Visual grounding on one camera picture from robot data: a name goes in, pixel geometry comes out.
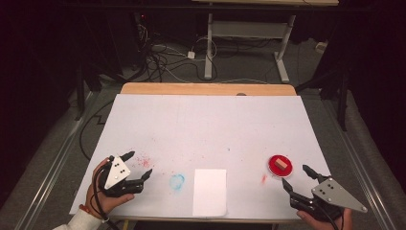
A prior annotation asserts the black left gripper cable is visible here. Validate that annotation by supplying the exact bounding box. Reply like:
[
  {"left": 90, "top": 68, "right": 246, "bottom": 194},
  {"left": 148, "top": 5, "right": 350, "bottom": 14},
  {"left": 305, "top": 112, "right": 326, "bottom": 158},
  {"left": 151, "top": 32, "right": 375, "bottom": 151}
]
[{"left": 91, "top": 159, "right": 121, "bottom": 230}]

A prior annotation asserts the black floor cable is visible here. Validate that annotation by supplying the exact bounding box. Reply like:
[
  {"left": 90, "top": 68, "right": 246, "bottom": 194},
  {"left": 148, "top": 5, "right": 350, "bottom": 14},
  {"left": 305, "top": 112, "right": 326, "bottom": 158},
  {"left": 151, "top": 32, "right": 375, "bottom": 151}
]
[{"left": 79, "top": 100, "right": 115, "bottom": 161}]

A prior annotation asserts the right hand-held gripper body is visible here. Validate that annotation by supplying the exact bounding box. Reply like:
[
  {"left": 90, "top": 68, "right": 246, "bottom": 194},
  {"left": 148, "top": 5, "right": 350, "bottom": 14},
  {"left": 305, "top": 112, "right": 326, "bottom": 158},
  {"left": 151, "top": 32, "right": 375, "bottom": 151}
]
[{"left": 288, "top": 174, "right": 369, "bottom": 222}]

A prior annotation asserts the large white table cover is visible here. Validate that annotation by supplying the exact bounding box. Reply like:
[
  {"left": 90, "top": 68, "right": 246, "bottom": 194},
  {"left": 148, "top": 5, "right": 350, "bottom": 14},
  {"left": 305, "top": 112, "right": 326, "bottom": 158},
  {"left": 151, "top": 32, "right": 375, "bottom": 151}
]
[{"left": 69, "top": 93, "right": 331, "bottom": 221}]

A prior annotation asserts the red bracelet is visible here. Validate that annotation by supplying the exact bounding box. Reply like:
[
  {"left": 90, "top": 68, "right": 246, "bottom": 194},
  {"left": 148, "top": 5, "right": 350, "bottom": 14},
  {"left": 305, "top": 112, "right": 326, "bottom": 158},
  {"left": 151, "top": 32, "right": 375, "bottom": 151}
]
[{"left": 79, "top": 204, "right": 108, "bottom": 223}]

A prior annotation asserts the white metal desk frame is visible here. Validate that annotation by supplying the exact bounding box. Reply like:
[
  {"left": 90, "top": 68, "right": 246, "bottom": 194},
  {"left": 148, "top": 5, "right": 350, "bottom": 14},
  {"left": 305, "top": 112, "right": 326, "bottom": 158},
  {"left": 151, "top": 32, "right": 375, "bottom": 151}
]
[{"left": 191, "top": 0, "right": 340, "bottom": 84}]

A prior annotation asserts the tangle of floor cables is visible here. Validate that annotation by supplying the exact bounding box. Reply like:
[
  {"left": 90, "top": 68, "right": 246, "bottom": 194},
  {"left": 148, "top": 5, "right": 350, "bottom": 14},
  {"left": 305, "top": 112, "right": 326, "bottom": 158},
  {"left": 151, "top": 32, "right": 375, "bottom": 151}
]
[{"left": 135, "top": 22, "right": 224, "bottom": 83}]

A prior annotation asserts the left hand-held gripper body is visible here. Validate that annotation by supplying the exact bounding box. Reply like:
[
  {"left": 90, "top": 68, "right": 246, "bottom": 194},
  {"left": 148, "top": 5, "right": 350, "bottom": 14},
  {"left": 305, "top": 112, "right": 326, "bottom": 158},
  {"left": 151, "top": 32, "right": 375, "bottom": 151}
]
[{"left": 98, "top": 154, "right": 146, "bottom": 197}]

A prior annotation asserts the black stand leg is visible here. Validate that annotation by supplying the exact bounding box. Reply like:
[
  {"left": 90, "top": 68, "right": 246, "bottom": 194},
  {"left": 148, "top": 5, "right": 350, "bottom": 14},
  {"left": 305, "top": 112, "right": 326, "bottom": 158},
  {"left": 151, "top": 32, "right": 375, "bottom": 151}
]
[
  {"left": 74, "top": 60, "right": 86, "bottom": 122},
  {"left": 337, "top": 71, "right": 350, "bottom": 132}
]

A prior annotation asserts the person's left hand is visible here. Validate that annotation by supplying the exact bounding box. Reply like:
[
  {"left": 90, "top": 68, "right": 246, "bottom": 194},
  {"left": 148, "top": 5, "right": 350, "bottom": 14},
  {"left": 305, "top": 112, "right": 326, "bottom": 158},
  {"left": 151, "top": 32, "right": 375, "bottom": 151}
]
[{"left": 84, "top": 157, "right": 136, "bottom": 219}]

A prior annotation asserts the person's right hand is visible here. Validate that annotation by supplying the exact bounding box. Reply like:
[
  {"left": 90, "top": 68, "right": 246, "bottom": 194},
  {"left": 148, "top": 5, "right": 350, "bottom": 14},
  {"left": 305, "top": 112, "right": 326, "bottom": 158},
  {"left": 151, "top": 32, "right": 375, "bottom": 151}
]
[{"left": 296, "top": 207, "right": 354, "bottom": 230}]

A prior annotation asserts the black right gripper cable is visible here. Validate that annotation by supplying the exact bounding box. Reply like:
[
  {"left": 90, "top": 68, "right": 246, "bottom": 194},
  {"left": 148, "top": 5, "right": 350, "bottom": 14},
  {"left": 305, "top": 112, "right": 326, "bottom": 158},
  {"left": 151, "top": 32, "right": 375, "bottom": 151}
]
[{"left": 320, "top": 205, "right": 340, "bottom": 230}]

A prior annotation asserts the white paper sheet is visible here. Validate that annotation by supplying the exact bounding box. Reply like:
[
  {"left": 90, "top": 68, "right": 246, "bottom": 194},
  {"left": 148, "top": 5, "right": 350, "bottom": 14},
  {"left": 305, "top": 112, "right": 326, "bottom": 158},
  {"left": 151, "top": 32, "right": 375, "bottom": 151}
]
[{"left": 192, "top": 168, "right": 228, "bottom": 218}]

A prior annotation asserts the wooden table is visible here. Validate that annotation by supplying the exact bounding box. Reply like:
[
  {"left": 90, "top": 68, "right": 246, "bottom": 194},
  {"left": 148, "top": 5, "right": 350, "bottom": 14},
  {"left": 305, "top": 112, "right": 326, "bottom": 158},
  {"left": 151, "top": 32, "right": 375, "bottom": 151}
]
[{"left": 120, "top": 81, "right": 298, "bottom": 224}]

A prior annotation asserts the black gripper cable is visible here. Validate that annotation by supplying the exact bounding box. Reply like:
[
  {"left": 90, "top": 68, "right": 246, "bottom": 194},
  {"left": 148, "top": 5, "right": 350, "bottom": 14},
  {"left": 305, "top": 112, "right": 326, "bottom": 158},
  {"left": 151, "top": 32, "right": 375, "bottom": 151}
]
[
  {"left": 91, "top": 159, "right": 121, "bottom": 230},
  {"left": 320, "top": 205, "right": 340, "bottom": 230}
]

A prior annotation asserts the metal floor rail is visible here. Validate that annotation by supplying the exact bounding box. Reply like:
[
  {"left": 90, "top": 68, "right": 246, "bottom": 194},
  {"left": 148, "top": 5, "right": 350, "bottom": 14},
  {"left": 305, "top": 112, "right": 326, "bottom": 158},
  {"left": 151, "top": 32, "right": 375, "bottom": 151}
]
[
  {"left": 320, "top": 95, "right": 398, "bottom": 230},
  {"left": 21, "top": 91, "right": 99, "bottom": 230}
]

